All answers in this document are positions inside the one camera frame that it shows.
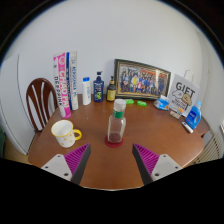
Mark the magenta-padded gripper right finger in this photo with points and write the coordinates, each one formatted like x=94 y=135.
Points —
x=146 y=158

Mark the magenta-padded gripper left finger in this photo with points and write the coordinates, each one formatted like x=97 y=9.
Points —
x=78 y=157

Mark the clear bottle with green label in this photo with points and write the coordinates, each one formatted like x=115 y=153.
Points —
x=116 y=126

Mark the white mug with yellow rim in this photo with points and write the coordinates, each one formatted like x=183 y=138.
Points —
x=65 y=133

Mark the flat round red coaster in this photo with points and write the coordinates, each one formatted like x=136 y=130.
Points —
x=114 y=144

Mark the small printed box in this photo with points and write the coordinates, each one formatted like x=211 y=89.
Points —
x=175 y=114

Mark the blue tissue pack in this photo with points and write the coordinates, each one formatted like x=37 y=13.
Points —
x=161 y=104

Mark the blue detergent bottle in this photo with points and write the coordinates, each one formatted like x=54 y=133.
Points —
x=193 y=117

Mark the white bottle with blue cap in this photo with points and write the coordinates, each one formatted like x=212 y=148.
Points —
x=86 y=93

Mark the white radiator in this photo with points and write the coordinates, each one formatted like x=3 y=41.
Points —
x=211 y=150

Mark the dark blue pump bottle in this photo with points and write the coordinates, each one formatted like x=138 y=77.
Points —
x=98 y=90

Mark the amber pump bottle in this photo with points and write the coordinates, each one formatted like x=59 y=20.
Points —
x=111 y=93

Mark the white paper gift bag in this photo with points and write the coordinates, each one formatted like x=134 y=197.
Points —
x=183 y=93

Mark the dark wooden chair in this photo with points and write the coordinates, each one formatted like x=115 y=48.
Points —
x=31 y=96

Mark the framed group photo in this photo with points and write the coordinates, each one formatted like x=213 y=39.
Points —
x=141 y=80

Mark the white refrigerator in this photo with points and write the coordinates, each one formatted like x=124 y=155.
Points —
x=13 y=103

